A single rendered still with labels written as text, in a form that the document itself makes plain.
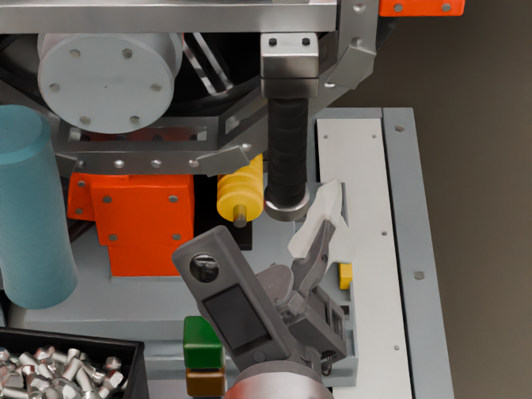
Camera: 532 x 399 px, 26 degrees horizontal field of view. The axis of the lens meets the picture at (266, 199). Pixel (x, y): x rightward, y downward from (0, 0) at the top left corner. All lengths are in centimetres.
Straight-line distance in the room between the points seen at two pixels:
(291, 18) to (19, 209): 42
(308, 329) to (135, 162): 50
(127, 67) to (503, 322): 108
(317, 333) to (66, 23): 33
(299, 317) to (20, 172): 42
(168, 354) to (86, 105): 71
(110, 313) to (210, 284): 83
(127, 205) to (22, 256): 16
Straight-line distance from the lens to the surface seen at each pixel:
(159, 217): 143
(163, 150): 136
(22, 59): 144
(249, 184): 143
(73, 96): 111
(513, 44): 253
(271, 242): 178
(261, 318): 88
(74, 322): 171
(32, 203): 126
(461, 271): 206
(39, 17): 100
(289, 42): 98
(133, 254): 149
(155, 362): 173
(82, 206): 144
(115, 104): 111
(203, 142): 137
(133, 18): 99
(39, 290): 137
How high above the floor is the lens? 157
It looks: 47 degrees down
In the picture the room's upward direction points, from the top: straight up
